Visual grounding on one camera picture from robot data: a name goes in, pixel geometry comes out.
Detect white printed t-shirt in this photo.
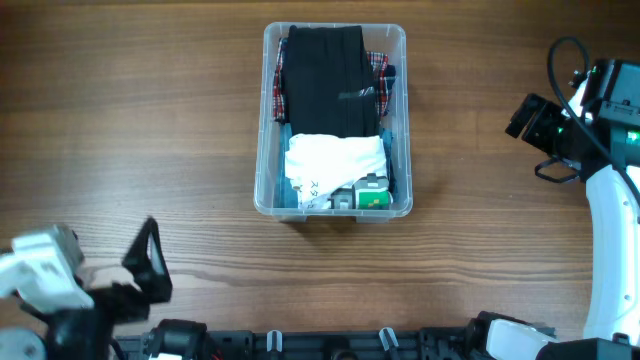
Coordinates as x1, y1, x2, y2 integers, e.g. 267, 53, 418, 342
284, 134, 388, 210

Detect black garment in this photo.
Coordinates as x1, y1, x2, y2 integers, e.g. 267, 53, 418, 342
283, 26, 380, 138

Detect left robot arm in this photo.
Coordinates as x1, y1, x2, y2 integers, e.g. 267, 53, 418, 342
1, 217, 173, 359

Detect clear plastic storage container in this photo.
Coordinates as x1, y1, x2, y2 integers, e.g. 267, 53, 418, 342
254, 22, 413, 223

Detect red blue plaid cloth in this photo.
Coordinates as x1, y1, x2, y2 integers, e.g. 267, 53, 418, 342
272, 37, 396, 124

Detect right black cable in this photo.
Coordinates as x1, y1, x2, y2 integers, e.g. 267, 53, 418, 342
533, 35, 640, 211

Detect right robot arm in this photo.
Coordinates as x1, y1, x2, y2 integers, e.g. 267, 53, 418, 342
465, 60, 639, 359

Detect blue denim jeans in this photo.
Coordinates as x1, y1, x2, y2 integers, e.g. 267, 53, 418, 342
274, 123, 397, 208

